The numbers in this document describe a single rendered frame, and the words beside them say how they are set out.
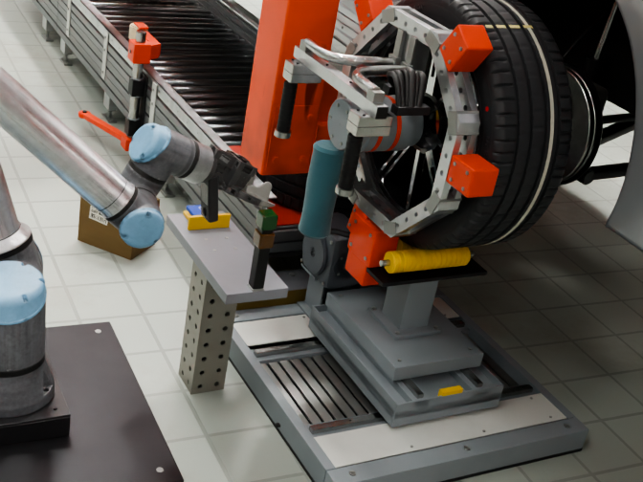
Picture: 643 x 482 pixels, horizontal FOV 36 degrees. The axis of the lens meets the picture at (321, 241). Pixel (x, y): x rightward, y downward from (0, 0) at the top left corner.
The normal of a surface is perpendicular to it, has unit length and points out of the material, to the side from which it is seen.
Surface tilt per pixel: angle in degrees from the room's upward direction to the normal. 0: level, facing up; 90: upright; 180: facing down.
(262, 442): 0
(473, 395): 90
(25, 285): 4
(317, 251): 90
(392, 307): 90
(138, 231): 91
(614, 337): 0
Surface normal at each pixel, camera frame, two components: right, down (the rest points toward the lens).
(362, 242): -0.87, 0.07
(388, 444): 0.17, -0.88
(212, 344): 0.46, 0.48
